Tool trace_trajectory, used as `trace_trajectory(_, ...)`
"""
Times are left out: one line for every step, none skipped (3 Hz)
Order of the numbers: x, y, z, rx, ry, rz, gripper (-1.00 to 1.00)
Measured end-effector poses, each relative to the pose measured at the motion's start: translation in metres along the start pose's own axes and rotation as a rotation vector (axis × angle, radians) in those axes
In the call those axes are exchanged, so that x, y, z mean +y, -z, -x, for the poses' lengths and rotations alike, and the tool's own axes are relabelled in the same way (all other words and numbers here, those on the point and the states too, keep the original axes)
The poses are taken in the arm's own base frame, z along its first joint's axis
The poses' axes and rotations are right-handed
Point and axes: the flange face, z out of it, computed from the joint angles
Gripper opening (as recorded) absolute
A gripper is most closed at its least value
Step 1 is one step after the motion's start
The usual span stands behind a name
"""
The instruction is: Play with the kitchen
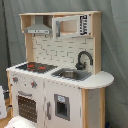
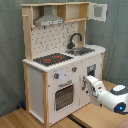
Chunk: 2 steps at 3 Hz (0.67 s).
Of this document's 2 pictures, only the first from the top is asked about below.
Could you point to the wooden toy kitchen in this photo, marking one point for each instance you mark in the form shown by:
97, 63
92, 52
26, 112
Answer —
62, 53

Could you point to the white microwave door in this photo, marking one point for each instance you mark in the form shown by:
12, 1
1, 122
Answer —
71, 26

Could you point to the grey toy sink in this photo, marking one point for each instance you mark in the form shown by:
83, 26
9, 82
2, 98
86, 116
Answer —
72, 74

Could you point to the grey range hood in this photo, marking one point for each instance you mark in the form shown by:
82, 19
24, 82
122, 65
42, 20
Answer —
38, 27

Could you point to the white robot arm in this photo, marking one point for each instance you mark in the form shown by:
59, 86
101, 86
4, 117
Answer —
19, 122

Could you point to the white cabinet door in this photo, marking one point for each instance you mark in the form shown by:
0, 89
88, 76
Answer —
63, 106

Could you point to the right red stove knob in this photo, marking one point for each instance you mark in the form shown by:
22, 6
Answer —
33, 84

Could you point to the white oven door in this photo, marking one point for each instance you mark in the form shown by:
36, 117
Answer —
27, 106

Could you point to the black toy stovetop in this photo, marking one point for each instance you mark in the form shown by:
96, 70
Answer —
36, 67

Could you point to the black toy faucet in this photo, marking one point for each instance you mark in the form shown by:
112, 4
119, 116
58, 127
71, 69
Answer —
81, 64

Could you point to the left red stove knob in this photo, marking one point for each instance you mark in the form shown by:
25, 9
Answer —
15, 79

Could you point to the red stove knob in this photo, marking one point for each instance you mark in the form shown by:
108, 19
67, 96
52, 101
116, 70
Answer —
33, 84
15, 79

